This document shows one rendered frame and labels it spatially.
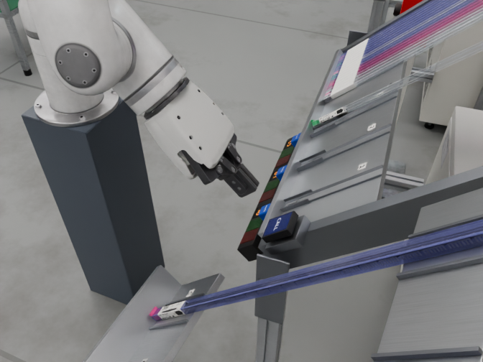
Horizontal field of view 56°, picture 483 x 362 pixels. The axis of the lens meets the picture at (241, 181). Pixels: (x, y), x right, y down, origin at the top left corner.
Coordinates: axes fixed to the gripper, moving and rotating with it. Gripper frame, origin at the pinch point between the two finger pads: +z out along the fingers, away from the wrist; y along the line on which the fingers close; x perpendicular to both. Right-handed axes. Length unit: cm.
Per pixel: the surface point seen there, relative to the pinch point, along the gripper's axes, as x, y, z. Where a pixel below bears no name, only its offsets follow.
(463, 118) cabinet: 15, -64, 42
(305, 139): -4.7, -29.4, 11.9
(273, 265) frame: -3.2, 3.7, 12.8
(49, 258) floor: -116, -34, 9
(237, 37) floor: -102, -214, 11
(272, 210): -6.0, -7.9, 11.2
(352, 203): 8.8, -4.6, 13.3
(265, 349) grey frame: -22.8, 1.1, 33.8
